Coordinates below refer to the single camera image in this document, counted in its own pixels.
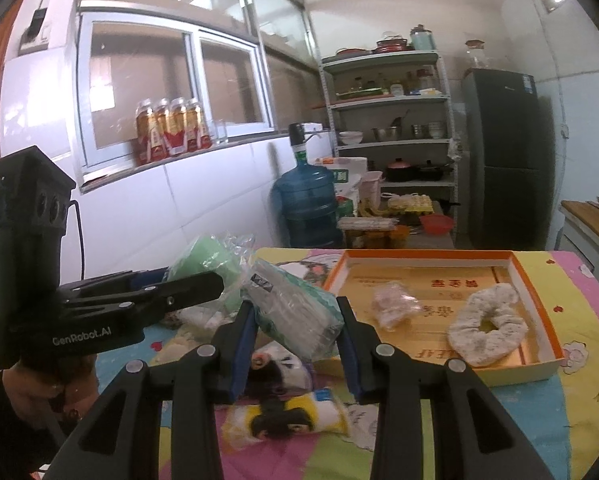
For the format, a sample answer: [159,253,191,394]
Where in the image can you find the sliding window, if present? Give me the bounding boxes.
[76,7,277,183]

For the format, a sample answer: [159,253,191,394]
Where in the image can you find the white flour bag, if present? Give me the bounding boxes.
[313,156,369,202]

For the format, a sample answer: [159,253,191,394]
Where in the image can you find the packet of noodles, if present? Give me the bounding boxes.
[337,216,398,231]

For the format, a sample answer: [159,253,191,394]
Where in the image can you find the white fluffy scrunchie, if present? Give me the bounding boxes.
[448,283,529,367]

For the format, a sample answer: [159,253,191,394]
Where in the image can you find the orange cardboard box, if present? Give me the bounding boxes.
[315,249,566,387]

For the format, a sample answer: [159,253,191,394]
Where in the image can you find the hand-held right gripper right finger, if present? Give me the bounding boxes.
[337,296,555,480]

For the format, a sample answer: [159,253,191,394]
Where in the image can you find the printed colourful tablecloth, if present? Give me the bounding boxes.
[92,246,599,480]

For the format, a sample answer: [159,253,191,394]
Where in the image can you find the blue water jug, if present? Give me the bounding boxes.
[272,147,339,249]

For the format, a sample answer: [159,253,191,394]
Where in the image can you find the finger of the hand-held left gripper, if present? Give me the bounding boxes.
[59,272,226,328]
[76,267,171,290]

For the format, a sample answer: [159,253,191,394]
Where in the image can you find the teal canister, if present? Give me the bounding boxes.
[410,24,438,52]

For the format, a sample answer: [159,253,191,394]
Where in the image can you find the green tray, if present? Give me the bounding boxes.
[336,87,386,99]

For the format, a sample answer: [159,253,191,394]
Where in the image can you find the white metal shelf rack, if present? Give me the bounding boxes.
[318,50,461,237]

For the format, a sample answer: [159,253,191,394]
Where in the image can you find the bag of eggs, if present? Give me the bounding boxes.
[387,192,433,219]

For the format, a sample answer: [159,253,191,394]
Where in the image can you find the grey kitchen counter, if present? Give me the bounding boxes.
[558,205,599,306]

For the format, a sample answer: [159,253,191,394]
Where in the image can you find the black white water pump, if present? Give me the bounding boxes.
[288,122,326,150]

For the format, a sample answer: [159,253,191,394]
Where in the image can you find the person's left forearm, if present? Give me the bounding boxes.
[0,372,80,480]

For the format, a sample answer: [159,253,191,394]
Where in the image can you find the stack of small bowls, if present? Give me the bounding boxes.
[411,120,448,140]

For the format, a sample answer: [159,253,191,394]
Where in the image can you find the small clear plastic packet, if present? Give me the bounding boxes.
[371,282,423,332]

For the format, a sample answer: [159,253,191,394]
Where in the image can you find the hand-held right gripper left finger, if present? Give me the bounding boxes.
[44,302,260,480]

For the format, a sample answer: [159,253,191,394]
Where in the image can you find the yellow white plush toy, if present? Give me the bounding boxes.
[222,389,351,448]

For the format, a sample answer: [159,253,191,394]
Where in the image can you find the clear plastic bag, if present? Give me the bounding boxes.
[172,232,259,333]

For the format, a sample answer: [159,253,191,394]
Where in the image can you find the white plastic bin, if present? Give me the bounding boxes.
[357,171,384,211]

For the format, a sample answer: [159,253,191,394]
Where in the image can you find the black cable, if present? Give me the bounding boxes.
[69,201,87,282]

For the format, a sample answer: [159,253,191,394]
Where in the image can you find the glass jar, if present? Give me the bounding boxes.
[464,40,486,69]

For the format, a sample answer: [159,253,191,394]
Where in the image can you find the person's left hand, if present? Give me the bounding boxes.
[6,352,102,433]

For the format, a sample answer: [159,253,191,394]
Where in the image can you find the clear tissue pack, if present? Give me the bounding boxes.
[242,257,346,363]

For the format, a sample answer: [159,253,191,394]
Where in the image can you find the red plastic basin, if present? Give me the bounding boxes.
[419,214,453,235]

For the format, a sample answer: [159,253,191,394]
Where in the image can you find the wooden cutting board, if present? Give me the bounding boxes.
[561,196,599,242]

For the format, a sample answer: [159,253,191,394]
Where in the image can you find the black pot with red lid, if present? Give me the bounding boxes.
[383,157,421,183]

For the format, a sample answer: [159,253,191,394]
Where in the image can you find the black pan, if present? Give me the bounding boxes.
[419,160,454,181]

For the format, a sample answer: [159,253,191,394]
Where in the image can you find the black white plush toy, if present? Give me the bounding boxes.
[246,342,314,398]

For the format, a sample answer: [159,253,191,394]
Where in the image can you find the dark grey refrigerator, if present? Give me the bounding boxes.
[461,67,551,252]

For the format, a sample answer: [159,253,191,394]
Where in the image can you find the jars of orange preserves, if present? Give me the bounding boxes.
[339,225,411,250]

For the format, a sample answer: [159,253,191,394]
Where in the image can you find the green tissue pack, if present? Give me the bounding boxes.
[168,237,245,311]

